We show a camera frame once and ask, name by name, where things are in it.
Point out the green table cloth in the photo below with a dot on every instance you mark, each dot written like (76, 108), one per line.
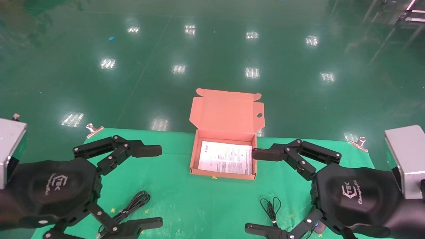
(199, 205)

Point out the white printed paper sheet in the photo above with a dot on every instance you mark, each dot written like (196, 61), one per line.
(225, 157)

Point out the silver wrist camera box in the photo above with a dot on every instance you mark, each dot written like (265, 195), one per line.
(406, 159)
(10, 146)

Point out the metal binder clip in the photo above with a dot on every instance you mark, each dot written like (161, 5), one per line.
(359, 145)
(94, 130)

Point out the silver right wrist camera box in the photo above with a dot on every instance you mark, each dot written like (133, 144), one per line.
(406, 159)

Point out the orange cardboard box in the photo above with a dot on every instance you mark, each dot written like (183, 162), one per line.
(225, 113)

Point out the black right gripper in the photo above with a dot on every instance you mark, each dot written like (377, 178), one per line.
(358, 196)

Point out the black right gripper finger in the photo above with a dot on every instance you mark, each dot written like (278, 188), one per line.
(265, 230)

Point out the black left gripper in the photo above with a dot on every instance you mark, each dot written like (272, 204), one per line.
(49, 191)

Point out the metal frame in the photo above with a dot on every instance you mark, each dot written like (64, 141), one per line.
(413, 19)

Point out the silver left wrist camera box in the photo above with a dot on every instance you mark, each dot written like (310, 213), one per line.
(10, 146)

